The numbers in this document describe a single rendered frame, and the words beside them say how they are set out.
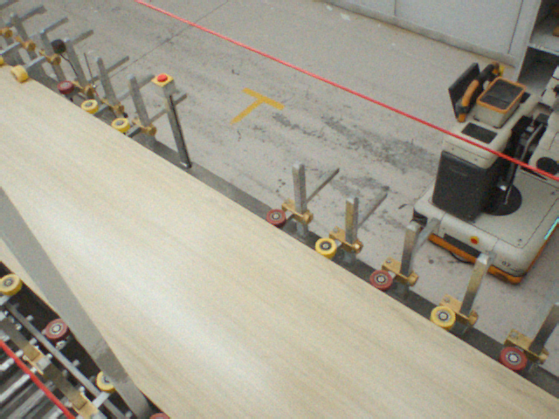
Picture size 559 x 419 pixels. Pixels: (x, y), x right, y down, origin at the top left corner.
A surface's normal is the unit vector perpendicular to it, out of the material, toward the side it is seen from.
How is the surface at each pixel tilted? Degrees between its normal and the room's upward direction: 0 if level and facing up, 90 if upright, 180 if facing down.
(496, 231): 0
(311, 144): 0
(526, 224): 0
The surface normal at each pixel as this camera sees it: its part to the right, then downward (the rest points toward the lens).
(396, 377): -0.08, -0.65
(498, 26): -0.64, 0.62
